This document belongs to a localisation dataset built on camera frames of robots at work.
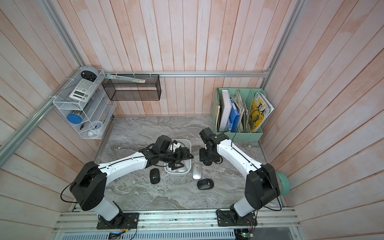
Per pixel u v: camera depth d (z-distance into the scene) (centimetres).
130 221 73
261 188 43
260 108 98
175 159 73
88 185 44
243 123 99
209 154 71
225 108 90
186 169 90
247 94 104
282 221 75
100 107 85
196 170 90
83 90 78
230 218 73
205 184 85
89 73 80
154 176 86
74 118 77
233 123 95
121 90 105
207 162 82
